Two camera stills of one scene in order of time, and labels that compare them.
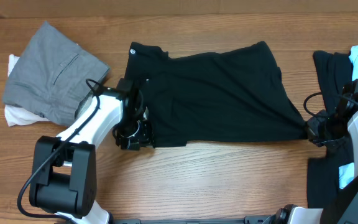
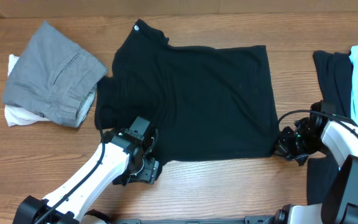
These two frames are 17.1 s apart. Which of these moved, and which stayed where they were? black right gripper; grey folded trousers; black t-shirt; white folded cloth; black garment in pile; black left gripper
Moved: black t-shirt; black left gripper; black right gripper
Stayed: white folded cloth; black garment in pile; grey folded trousers
